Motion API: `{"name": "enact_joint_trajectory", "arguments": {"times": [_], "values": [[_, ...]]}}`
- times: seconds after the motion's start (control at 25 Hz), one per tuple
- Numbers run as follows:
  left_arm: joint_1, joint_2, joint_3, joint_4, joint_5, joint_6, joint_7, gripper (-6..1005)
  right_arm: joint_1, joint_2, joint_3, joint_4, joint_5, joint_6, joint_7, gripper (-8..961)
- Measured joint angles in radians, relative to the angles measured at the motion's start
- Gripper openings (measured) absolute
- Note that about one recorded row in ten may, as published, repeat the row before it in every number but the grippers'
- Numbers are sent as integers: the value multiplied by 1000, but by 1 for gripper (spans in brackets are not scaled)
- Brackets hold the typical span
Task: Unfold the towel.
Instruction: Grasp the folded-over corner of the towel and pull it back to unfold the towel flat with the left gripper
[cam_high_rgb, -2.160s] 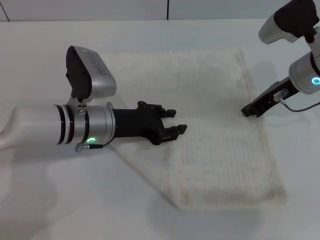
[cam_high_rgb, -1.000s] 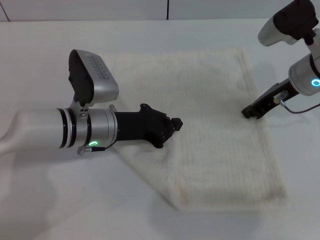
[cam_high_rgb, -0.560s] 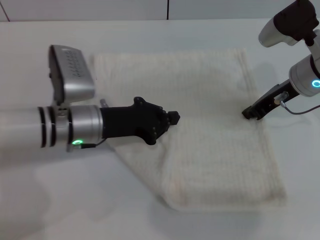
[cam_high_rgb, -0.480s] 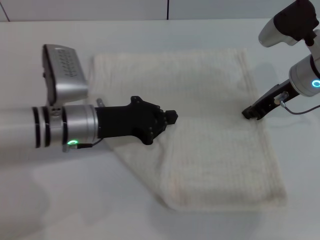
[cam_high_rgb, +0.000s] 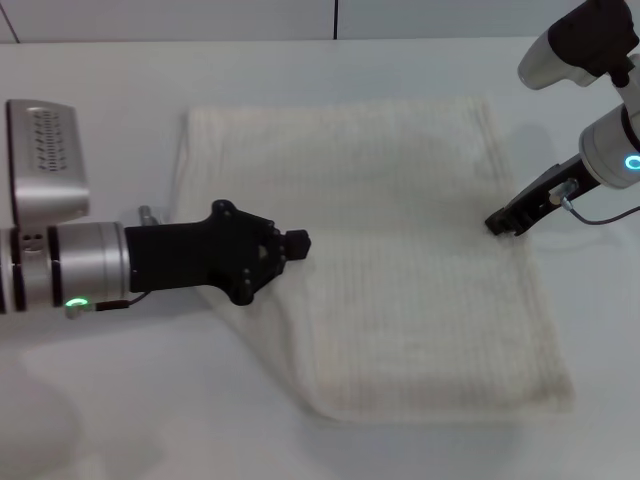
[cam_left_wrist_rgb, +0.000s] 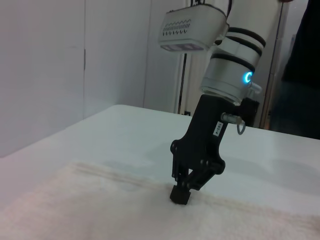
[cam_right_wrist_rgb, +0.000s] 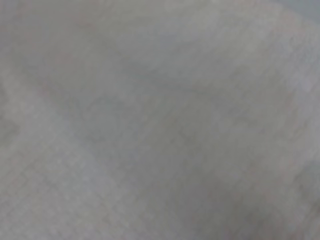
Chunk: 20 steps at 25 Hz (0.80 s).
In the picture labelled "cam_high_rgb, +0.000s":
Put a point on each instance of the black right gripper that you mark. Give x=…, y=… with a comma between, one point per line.
x=550, y=192

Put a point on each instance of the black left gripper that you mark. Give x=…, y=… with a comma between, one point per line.
x=200, y=255

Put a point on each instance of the cream white towel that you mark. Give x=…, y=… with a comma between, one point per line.
x=410, y=280

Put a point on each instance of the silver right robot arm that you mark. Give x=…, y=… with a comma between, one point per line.
x=610, y=150

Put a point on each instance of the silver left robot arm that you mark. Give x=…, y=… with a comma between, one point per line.
x=75, y=265

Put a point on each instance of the small silver cylindrical connector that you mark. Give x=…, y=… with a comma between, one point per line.
x=148, y=215

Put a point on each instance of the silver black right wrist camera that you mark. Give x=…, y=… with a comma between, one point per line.
x=570, y=45

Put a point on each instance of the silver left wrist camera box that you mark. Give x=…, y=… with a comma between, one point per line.
x=47, y=160

